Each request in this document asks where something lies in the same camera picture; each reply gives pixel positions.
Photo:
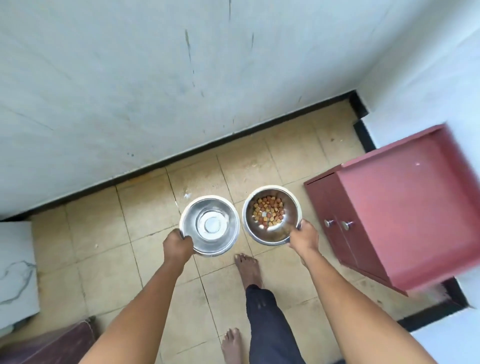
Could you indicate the person's right foot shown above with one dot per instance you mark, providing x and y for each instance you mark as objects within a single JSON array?
[{"x": 248, "y": 270}]

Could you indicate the person's foot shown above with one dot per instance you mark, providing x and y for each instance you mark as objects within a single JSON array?
[
  {"x": 248, "y": 270},
  {"x": 231, "y": 347}
]

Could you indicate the person's right hand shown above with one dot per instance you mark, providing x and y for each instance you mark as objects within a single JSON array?
[{"x": 305, "y": 240}]

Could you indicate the person's left hand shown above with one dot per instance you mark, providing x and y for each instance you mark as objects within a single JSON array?
[{"x": 178, "y": 247}]

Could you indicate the person's left foot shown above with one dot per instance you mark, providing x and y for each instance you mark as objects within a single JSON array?
[{"x": 231, "y": 347}]

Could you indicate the red drawer cabinet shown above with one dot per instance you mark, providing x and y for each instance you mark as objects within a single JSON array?
[{"x": 405, "y": 210}]

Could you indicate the silver drawer knob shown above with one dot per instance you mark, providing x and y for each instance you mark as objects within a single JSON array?
[
  {"x": 346, "y": 225},
  {"x": 329, "y": 223}
]

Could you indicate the person's dark trousers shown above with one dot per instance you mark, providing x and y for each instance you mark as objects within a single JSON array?
[{"x": 270, "y": 330}]

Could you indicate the person's left forearm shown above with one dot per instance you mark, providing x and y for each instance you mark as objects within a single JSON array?
[{"x": 138, "y": 315}]

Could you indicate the maroon floral refrigerator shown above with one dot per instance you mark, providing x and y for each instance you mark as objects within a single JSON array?
[{"x": 48, "y": 345}]

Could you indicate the person's right forearm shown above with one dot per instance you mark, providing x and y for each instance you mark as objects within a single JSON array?
[{"x": 356, "y": 311}]

